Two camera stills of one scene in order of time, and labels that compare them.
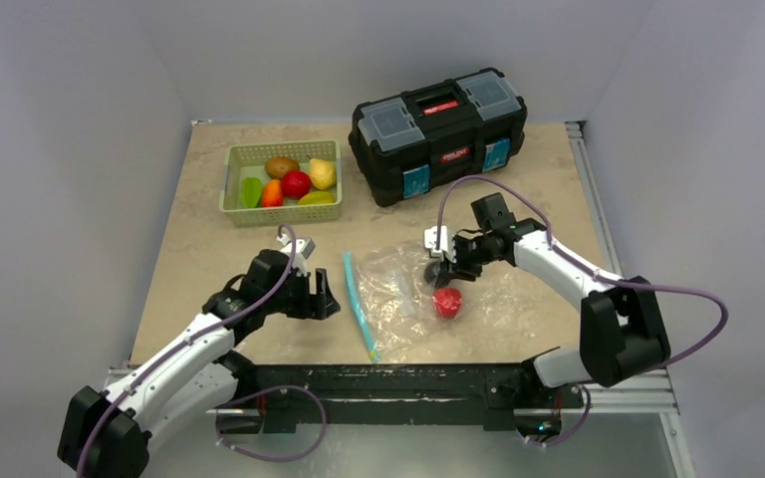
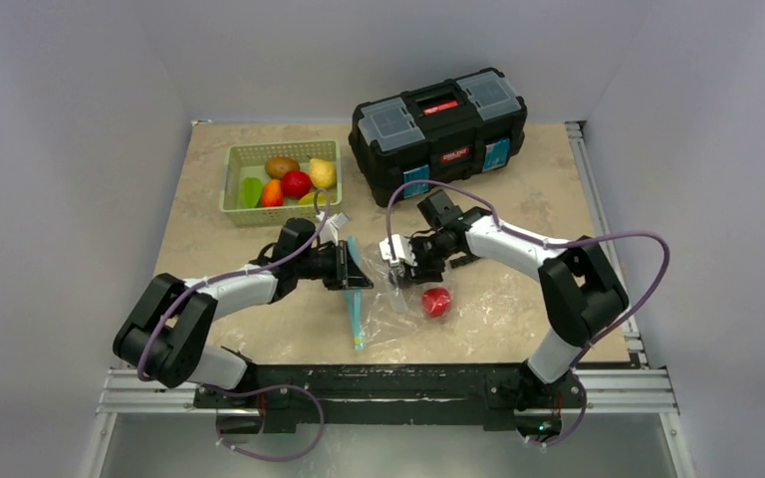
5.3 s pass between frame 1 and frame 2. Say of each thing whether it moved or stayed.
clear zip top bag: moved
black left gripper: moved
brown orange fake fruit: stayed
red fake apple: stayed
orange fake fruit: stayed
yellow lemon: stayed
